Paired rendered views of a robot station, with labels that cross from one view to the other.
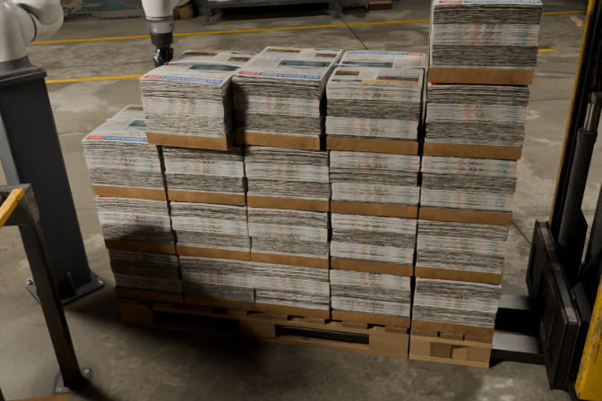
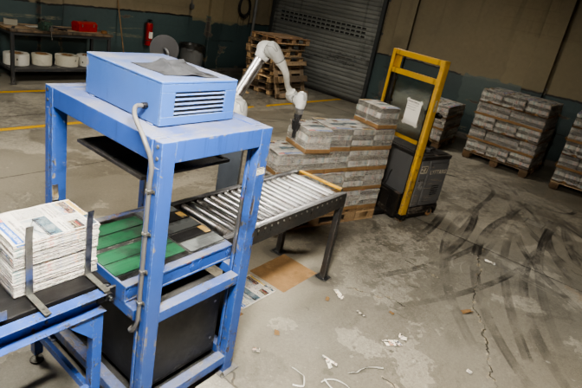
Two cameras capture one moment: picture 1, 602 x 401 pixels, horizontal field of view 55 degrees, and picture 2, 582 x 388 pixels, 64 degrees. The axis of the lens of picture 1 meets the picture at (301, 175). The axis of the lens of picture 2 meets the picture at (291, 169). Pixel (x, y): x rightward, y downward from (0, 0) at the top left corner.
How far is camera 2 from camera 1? 3.91 m
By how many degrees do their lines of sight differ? 46
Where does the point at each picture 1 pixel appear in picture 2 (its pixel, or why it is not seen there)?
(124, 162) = (291, 161)
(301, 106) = (347, 138)
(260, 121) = (335, 143)
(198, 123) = (322, 145)
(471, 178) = (379, 156)
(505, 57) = (392, 121)
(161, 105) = (313, 139)
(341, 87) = (358, 131)
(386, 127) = (365, 142)
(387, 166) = (362, 154)
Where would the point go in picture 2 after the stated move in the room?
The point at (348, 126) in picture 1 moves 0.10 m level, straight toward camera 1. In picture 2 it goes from (357, 143) to (364, 146)
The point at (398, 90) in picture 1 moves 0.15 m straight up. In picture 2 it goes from (370, 132) to (373, 117)
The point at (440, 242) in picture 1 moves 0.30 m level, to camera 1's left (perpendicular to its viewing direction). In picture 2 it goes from (370, 177) to (353, 181)
